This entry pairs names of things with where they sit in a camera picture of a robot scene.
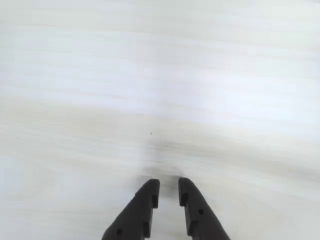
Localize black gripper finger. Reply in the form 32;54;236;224
101;178;161;240
177;177;231;240

